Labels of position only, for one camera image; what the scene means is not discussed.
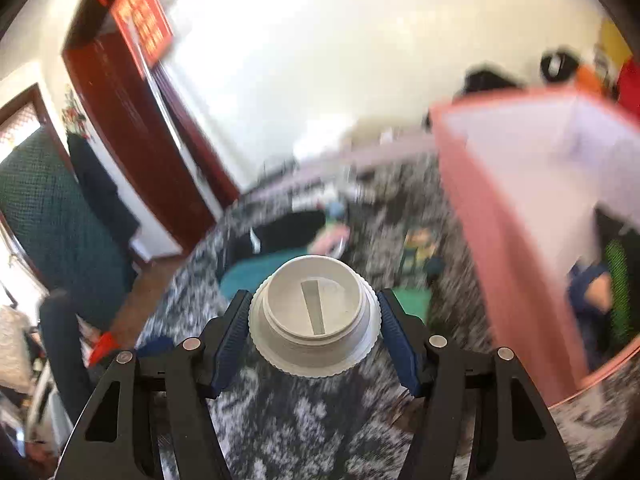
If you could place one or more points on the clear plastic bottle white cap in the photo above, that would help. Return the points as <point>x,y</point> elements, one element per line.
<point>315,320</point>

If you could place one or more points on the pink plastic item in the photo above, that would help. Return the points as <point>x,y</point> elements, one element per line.
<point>327,241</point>

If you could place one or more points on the dark red wooden door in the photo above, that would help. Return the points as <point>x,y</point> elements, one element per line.
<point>135,140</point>

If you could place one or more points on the green quilted curtain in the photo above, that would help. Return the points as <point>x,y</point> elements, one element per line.
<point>55,230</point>

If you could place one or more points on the flower wall decoration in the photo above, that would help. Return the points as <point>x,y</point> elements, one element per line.
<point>75,112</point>

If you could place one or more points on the colourful small toy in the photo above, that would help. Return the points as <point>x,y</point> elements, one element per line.
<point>420,250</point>

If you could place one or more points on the dark hanging jacket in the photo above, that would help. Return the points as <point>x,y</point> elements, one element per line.
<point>100,195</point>

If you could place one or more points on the black glove green grip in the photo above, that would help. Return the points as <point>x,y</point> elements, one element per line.
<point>619,285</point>

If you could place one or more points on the pink storage box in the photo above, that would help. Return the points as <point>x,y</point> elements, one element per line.
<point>500,220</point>

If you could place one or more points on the black dotted glove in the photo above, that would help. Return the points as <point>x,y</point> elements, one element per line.
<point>285,232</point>

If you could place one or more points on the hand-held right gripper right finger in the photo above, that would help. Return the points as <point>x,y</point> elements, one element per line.
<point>400,347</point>

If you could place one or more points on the teal zipper case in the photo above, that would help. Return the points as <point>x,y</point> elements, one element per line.
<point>245,275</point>

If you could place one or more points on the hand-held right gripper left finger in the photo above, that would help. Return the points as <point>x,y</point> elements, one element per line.
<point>231,342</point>

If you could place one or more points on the red wall poster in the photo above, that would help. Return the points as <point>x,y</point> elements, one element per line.
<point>142,15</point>

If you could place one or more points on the person's leg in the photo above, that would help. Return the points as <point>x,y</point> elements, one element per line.
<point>65,350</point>

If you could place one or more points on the red cloth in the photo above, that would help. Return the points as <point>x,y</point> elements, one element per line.
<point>631,82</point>

